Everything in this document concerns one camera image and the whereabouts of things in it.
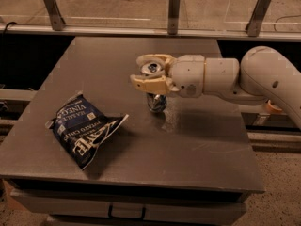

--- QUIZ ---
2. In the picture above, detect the grey metal bracket middle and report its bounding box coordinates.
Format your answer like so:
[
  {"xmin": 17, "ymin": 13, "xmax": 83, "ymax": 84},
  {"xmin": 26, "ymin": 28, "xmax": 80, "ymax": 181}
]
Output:
[{"xmin": 167, "ymin": 0, "xmax": 181, "ymax": 35}]

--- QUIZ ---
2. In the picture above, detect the orange tape roll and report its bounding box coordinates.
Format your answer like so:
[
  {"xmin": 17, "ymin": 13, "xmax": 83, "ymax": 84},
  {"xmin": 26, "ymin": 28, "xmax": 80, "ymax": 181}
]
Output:
[{"xmin": 266, "ymin": 100, "xmax": 283, "ymax": 114}]

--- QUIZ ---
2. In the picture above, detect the grey drawer with black handle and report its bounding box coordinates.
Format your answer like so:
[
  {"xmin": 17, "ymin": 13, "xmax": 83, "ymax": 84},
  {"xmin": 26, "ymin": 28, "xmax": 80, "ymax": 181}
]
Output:
[{"xmin": 10, "ymin": 189, "xmax": 246, "ymax": 226}]

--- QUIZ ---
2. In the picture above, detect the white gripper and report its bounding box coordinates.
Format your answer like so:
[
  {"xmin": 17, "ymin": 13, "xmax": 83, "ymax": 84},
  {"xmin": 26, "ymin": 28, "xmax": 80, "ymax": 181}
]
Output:
[{"xmin": 130, "ymin": 54, "xmax": 205, "ymax": 98}]

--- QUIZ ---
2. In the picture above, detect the grey metal bracket left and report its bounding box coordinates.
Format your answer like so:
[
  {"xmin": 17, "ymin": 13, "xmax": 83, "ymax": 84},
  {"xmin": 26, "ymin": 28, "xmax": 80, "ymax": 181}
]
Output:
[{"xmin": 43, "ymin": 0, "xmax": 66, "ymax": 31}]

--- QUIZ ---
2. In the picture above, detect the grey metal bracket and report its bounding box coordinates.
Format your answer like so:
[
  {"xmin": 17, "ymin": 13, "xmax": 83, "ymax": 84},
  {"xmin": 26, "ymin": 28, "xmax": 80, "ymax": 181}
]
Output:
[
  {"xmin": 43, "ymin": 0, "xmax": 66, "ymax": 31},
  {"xmin": 167, "ymin": 0, "xmax": 181, "ymax": 35},
  {"xmin": 246, "ymin": 0, "xmax": 272, "ymax": 37}
]

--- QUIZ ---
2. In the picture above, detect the black cable left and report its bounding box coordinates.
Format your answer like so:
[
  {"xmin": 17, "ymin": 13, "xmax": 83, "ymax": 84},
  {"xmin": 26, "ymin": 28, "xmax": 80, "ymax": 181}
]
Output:
[{"xmin": 0, "ymin": 21, "xmax": 17, "ymax": 68}]

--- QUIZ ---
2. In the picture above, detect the grey cable on floor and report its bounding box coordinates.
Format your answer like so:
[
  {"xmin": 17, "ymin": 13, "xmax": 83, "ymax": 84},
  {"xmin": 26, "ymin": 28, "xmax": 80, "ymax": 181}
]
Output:
[{"xmin": 273, "ymin": 14, "xmax": 301, "ymax": 32}]

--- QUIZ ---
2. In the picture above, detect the grey metal bracket right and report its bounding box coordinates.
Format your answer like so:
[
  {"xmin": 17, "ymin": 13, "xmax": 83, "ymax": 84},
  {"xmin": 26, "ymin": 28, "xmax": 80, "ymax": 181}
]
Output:
[{"xmin": 246, "ymin": 0, "xmax": 272, "ymax": 37}]

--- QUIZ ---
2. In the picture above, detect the blue potato chips bag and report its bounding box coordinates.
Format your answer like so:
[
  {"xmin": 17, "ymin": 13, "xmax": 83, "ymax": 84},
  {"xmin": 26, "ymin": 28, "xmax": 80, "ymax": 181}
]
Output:
[{"xmin": 45, "ymin": 92, "xmax": 129, "ymax": 170}]

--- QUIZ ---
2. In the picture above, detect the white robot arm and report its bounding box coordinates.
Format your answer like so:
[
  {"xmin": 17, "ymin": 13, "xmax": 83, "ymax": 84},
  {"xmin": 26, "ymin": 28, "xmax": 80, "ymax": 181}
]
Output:
[{"xmin": 130, "ymin": 46, "xmax": 301, "ymax": 127}]

